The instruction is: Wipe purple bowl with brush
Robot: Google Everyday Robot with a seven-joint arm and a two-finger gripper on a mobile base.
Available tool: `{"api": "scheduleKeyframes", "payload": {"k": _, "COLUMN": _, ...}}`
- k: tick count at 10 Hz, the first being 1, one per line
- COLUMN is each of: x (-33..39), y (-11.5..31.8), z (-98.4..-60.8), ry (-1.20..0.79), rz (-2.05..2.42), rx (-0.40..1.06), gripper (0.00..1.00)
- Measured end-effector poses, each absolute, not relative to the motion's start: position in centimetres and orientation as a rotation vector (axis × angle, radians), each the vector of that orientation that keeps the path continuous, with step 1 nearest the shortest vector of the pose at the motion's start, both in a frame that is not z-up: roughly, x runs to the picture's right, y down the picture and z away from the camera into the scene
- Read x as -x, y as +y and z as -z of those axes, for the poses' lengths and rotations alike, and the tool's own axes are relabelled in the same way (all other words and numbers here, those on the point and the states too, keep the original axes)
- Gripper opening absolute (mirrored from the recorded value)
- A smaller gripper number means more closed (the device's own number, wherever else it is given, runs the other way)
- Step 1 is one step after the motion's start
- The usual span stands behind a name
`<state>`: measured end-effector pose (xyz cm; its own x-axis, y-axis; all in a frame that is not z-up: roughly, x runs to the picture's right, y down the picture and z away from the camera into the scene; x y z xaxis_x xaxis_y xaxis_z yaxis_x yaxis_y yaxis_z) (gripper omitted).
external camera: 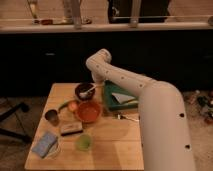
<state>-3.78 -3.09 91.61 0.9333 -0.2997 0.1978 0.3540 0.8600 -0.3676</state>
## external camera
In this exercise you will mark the grey cloth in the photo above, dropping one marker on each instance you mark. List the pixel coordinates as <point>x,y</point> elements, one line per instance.
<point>123,98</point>

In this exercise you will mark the wooden table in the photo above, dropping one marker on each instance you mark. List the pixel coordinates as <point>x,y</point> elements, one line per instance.
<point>116,146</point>

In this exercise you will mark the orange bowl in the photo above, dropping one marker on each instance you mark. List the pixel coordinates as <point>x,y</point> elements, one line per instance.
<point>88,111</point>

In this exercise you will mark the metal cup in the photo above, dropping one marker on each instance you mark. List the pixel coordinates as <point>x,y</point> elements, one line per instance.
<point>52,117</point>

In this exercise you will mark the white plate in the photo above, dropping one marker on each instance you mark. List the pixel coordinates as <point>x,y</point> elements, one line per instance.
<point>54,150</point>

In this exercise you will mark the blue sponge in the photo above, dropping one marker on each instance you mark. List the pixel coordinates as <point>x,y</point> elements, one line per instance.
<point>42,147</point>

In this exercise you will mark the white brush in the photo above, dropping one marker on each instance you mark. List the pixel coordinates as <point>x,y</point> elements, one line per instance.
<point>85,93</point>

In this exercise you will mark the black chair base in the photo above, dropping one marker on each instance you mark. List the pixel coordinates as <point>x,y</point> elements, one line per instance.
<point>11,126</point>

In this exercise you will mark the orange fruit toy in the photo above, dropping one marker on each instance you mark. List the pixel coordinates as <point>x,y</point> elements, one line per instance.
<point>72,106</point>

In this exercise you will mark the green dish rack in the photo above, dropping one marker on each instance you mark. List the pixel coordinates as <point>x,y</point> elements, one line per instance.
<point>111,103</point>

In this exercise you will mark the green vegetable toy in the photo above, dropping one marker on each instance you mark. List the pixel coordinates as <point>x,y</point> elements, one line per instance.
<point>63,106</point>

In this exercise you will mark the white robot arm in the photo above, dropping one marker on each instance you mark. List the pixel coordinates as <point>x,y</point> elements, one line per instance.
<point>163,121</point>

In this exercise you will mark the green cup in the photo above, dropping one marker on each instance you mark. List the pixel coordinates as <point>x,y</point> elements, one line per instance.
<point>83,142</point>

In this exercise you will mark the dark purple bowl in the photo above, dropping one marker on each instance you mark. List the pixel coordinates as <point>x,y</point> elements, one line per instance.
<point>82,87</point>

